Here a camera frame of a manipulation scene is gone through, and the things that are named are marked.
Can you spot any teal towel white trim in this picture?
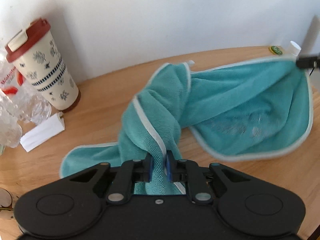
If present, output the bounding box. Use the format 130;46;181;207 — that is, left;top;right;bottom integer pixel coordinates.
60;57;313;195

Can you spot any crumpled clear plastic bottle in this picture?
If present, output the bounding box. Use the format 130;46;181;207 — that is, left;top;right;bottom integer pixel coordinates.
1;49;52;148

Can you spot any green round lid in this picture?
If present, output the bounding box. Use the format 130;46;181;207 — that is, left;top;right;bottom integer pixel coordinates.
268;46;283;55

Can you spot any white folded paper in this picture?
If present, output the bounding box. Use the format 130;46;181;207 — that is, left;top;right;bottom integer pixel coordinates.
20;113;65;152

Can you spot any white pill bottle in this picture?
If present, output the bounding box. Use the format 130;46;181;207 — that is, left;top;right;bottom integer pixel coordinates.
286;41;302;58

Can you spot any cream cup red lid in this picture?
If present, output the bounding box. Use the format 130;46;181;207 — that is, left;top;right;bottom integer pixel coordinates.
5;18;81;113

